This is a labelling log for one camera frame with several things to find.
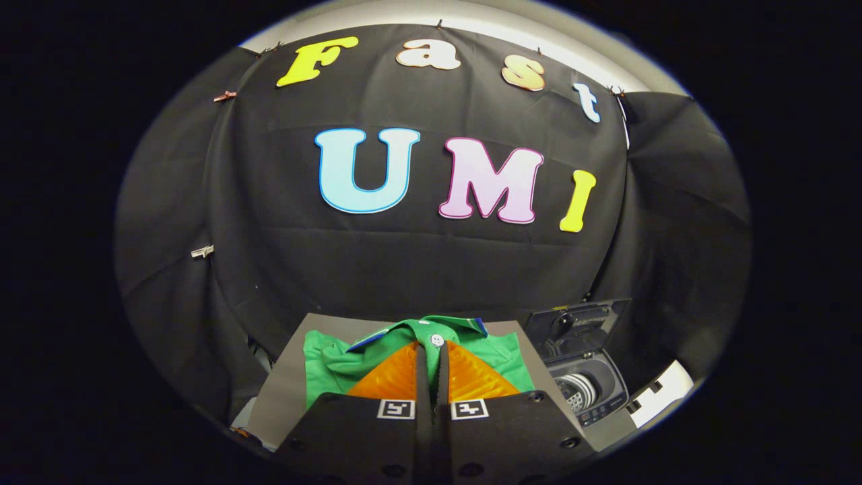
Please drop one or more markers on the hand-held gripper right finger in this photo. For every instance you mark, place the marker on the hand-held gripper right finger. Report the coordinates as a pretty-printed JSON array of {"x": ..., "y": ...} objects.
[{"x": 443, "y": 431}]

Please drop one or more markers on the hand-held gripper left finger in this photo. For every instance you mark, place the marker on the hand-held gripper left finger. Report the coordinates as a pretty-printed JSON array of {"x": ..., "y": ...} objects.
[{"x": 423, "y": 431}]

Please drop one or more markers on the green polo shirt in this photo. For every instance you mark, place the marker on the green polo shirt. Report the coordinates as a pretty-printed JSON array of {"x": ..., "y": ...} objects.
[{"x": 330, "y": 364}]

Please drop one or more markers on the grey washing machine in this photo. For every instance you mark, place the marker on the grey washing machine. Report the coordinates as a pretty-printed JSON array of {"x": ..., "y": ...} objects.
[{"x": 596, "y": 397}]

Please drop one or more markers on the grey table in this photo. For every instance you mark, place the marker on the grey table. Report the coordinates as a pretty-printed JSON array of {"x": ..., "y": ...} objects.
[{"x": 283, "y": 397}]

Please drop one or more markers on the white board with black marks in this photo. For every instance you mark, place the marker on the white board with black marks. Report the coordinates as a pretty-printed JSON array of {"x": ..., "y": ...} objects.
[{"x": 663, "y": 394}]

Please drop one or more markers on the silver clip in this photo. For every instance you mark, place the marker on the silver clip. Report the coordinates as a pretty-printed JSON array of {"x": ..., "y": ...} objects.
[{"x": 202, "y": 251}]

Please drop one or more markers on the red clip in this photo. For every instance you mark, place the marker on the red clip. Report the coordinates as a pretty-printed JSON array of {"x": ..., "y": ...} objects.
[{"x": 224, "y": 96}]

